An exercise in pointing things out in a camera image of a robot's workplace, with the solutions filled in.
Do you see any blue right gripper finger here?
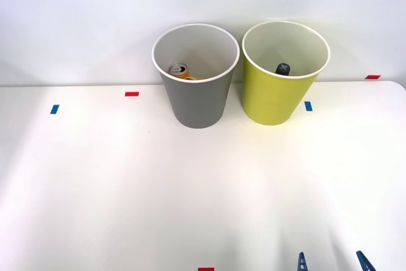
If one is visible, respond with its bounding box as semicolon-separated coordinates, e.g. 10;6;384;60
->
296;252;308;271
355;251;377;271

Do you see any green label plastic bottle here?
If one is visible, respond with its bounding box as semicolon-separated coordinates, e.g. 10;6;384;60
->
275;63;292;76

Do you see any yellow-green plastic waste bin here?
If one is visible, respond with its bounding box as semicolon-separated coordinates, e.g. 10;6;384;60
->
241;20;331;126

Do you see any grey plastic waste bin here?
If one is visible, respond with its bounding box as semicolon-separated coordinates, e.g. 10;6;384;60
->
151;23;240;129

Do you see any orange drink can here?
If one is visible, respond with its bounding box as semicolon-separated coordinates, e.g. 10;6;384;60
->
168;62;198;81

